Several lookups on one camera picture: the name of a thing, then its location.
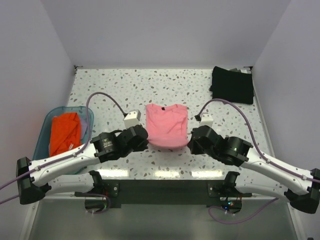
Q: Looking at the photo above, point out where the pink t-shirt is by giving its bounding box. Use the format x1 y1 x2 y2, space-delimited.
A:
146 103 188 150

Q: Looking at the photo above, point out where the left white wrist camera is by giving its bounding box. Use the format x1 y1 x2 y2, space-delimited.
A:
123 109 141 129

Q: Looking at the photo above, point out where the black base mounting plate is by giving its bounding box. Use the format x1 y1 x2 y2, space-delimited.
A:
74 178 253 213

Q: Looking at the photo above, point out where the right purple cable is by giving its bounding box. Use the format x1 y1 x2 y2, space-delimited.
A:
194 98 320 223

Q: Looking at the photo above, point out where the teal plastic basket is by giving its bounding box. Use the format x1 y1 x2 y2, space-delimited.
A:
32 106 92 160

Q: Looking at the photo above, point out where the folded black t-shirt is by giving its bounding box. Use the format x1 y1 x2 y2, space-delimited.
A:
209 66 254 105

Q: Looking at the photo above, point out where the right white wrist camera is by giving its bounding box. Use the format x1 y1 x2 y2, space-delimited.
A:
199 113 214 128

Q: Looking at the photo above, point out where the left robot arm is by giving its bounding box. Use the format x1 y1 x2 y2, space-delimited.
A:
16 125 148 205

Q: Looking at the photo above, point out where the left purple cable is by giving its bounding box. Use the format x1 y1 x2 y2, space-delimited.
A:
0 92 128 215

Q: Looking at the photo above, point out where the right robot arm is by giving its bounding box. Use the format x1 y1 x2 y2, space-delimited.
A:
187 125 320 214

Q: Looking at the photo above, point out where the purple cable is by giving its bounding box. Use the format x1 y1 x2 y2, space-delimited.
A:
0 92 128 215
194 98 320 223

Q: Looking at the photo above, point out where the orange t-shirt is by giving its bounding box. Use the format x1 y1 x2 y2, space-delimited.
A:
49 112 82 157

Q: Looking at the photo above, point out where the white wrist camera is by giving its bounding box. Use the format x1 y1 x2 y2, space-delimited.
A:
199 113 214 128
123 109 141 129

